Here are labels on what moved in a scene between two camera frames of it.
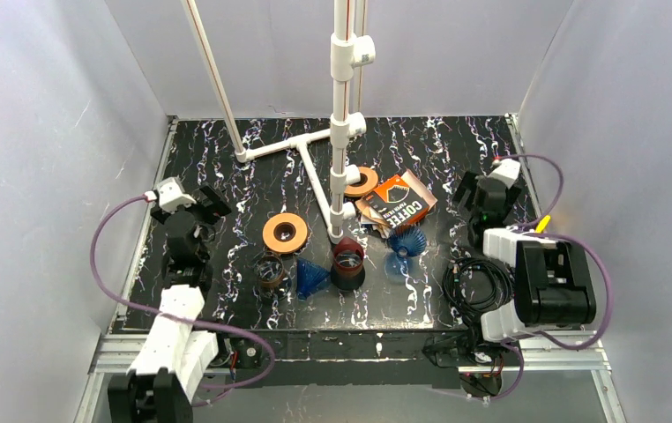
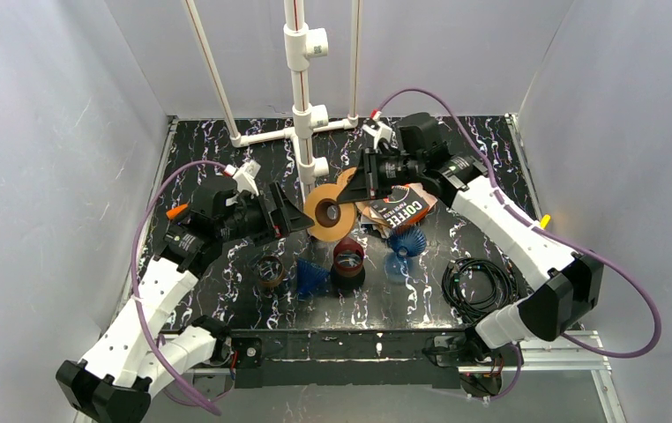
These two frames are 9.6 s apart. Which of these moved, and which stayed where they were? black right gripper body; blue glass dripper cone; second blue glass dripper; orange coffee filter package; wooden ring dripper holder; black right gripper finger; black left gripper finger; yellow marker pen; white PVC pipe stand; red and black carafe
Moved: black right gripper finger; black right gripper body; white PVC pipe stand; wooden ring dripper holder; black left gripper finger
Stayed: orange coffee filter package; second blue glass dripper; blue glass dripper cone; yellow marker pen; red and black carafe
